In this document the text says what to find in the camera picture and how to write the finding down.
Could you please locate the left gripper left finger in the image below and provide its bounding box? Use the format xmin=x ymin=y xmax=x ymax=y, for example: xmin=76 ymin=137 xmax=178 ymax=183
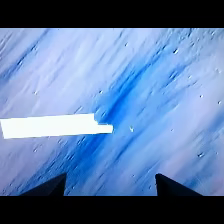
xmin=20 ymin=173 xmax=67 ymax=197

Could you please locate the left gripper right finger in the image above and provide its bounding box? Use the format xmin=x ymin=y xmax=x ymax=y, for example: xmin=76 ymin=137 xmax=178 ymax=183
xmin=154 ymin=172 xmax=204 ymax=197

